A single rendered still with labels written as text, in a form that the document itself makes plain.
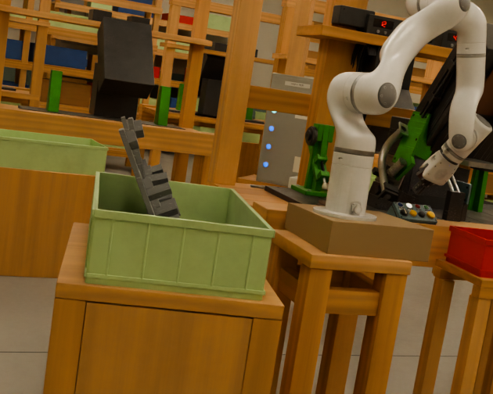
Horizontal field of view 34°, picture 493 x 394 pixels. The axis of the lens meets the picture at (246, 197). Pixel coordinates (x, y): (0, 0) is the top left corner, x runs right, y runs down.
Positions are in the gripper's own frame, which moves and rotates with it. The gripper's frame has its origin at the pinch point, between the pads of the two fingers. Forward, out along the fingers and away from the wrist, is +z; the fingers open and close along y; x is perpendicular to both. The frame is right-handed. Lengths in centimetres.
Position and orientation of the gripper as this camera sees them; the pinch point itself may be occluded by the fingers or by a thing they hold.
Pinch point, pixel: (419, 188)
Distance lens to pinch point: 277.5
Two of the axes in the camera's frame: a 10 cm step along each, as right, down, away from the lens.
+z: -5.5, 6.8, 4.9
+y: 8.1, 2.9, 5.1
